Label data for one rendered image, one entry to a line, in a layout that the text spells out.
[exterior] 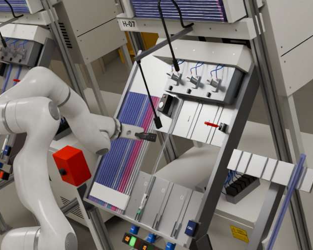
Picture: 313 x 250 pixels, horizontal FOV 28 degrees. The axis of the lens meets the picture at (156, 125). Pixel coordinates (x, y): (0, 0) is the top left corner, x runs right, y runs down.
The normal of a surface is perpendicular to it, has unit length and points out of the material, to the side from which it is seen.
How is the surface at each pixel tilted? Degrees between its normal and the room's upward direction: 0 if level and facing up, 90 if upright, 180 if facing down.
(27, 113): 61
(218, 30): 90
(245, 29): 90
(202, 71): 43
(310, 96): 0
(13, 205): 0
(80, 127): 79
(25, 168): 66
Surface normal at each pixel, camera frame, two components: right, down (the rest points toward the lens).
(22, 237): -0.36, -0.59
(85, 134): -0.07, 0.35
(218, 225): -0.73, 0.47
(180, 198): -0.70, -0.32
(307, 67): 0.62, 0.16
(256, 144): -0.28, -0.87
